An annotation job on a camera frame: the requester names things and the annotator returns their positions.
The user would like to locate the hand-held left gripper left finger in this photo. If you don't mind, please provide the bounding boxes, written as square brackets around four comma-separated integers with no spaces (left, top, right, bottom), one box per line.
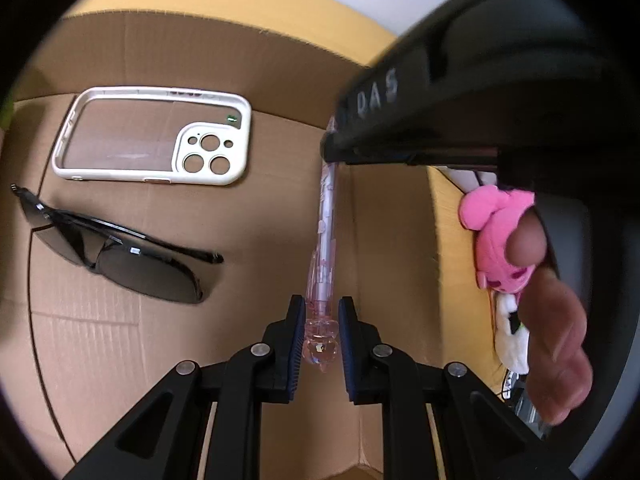
[60,295,307,480]

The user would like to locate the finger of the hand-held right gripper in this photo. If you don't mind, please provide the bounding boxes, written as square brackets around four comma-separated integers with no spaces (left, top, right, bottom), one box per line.
[320,129,501,168]

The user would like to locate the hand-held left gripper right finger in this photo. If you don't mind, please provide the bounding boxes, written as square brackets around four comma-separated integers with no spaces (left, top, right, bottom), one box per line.
[338,296,576,480]

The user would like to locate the pink transparent pen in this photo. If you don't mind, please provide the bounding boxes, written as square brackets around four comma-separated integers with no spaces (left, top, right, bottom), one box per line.
[301,116,342,373]

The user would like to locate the brown cardboard box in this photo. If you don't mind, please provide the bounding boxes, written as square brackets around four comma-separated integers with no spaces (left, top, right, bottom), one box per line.
[0,10,443,480]

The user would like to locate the person's right hand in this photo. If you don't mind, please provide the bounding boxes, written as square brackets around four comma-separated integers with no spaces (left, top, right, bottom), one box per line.
[505,210,596,426]

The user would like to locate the white phone case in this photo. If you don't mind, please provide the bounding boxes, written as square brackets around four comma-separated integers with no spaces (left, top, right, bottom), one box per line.
[51,86,252,188]

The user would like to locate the pink plush toy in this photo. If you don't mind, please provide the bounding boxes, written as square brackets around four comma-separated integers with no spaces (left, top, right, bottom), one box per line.
[459,185,548,295]

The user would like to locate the white plush toy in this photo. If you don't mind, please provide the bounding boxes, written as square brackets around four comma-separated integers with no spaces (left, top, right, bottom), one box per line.
[492,292,532,376]

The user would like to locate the black sunglasses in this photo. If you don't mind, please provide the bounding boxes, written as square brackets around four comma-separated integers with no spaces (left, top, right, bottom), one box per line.
[10,184,224,305]

